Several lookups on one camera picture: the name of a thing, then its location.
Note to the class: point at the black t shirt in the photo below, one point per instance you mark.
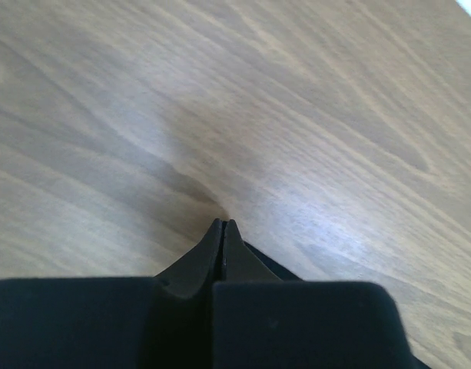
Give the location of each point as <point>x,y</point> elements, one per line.
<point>277,269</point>

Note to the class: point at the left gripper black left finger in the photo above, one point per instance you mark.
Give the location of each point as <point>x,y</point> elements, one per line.
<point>198,268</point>

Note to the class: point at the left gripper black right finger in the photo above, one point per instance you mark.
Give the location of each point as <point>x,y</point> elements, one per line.
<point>239,263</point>

